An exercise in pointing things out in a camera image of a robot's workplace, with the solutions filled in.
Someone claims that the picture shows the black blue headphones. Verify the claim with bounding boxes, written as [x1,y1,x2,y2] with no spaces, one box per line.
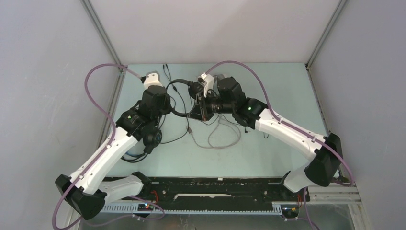
[121,127,162,163]

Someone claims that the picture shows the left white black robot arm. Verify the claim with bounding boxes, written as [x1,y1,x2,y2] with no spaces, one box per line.
[55,85,170,220]

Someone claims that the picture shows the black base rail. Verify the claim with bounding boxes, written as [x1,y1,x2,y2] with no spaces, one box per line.
[138,177,310,211]

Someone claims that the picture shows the white headphones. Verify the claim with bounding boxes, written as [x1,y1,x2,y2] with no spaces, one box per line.
[213,74,226,81]

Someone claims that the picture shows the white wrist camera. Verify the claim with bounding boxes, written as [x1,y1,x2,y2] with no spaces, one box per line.
[197,72,216,98]
[141,71,163,90]

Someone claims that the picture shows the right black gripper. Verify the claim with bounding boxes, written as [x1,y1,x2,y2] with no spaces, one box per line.
[187,90,235,123]

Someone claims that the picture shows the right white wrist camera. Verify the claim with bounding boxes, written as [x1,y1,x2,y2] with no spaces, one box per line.
[197,72,216,98]

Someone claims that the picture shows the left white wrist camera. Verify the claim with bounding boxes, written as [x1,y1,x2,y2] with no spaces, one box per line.
[141,71,163,90]

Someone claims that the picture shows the purple cable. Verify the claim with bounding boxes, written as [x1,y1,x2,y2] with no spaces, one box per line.
[51,63,166,230]
[204,60,356,186]

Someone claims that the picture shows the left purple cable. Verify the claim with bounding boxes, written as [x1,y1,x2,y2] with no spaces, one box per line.
[51,63,166,230]

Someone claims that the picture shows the black blue headphone cable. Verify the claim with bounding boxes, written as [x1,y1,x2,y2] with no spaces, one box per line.
[120,63,190,163]

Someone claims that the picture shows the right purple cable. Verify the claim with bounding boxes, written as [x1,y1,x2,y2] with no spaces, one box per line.
[204,60,356,186]

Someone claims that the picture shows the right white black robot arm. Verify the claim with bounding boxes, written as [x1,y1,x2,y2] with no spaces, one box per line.
[187,75,342,200]

